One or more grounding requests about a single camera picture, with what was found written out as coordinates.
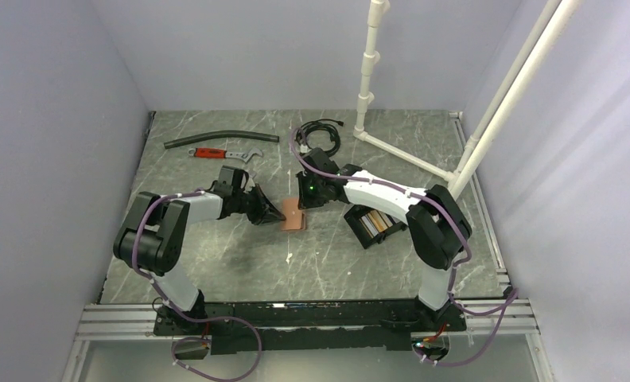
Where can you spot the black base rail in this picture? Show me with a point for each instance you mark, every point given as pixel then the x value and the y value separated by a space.
pixel 234 327

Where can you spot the red handled adjustable wrench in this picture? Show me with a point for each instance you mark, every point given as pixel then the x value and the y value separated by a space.
pixel 213 153

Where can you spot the white pvc pipe frame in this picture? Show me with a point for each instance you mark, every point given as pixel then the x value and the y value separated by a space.
pixel 436 54

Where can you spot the brown leather card holder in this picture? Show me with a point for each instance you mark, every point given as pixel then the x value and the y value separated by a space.
pixel 294 216

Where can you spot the white card stack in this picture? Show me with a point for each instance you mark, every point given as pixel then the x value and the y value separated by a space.
pixel 369 225

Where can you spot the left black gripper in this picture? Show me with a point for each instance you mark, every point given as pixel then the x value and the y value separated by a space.
pixel 266 212

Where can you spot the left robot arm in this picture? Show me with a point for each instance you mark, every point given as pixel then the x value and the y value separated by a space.
pixel 151 237

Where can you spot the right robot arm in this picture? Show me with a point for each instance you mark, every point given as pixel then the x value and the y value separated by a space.
pixel 437 226

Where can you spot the aluminium extrusion frame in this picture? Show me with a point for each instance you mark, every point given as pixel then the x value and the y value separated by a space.
pixel 136 322

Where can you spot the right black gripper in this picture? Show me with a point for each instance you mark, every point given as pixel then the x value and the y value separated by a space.
pixel 305 200

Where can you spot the black card box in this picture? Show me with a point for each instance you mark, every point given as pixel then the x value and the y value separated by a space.
pixel 352 218

